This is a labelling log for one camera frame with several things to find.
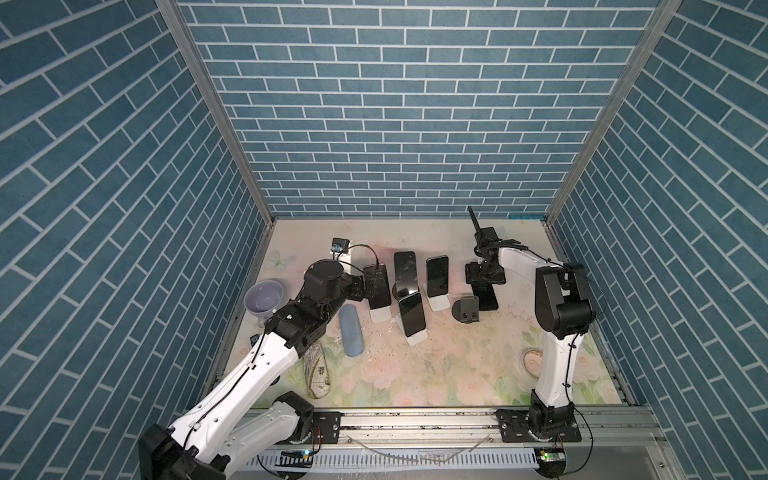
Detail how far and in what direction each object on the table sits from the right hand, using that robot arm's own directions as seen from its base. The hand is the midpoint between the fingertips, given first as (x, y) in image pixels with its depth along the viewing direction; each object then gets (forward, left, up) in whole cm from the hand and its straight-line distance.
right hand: (478, 276), depth 103 cm
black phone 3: (-10, -2, +1) cm, 10 cm away
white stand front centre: (-24, +20, +1) cm, 31 cm away
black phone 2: (-9, +15, +11) cm, 21 cm away
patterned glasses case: (-37, +47, +3) cm, 60 cm away
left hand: (-17, +35, +26) cm, 47 cm away
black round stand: (-16, +8, +1) cm, 18 cm away
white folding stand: (-11, +14, 0) cm, 18 cm away
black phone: (-6, +25, +9) cm, 27 cm away
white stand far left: (-17, +32, 0) cm, 37 cm away
